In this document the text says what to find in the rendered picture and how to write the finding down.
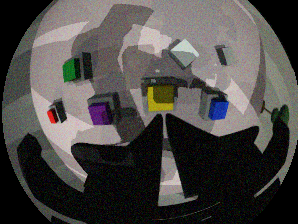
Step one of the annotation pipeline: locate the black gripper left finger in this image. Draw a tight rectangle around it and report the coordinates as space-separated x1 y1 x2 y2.
71 113 162 202

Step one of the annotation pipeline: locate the red button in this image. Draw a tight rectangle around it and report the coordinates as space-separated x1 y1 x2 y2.
48 101 67 124

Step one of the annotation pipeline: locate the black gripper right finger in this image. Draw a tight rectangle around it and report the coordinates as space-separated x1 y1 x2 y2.
165 113 259 198

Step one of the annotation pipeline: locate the purple button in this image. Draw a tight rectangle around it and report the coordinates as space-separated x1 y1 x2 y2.
86 91 121 125

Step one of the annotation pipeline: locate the green button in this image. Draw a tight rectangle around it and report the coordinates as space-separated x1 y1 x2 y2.
63 52 92 87

